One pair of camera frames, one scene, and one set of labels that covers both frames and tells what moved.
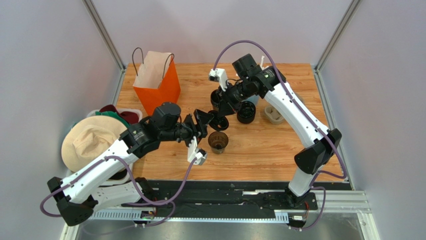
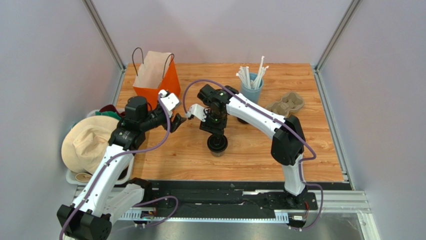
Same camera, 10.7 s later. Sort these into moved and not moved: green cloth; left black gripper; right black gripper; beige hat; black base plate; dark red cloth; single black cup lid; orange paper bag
Moved: right black gripper; left black gripper; single black cup lid
Not moved: black base plate; orange paper bag; beige hat; green cloth; dark red cloth
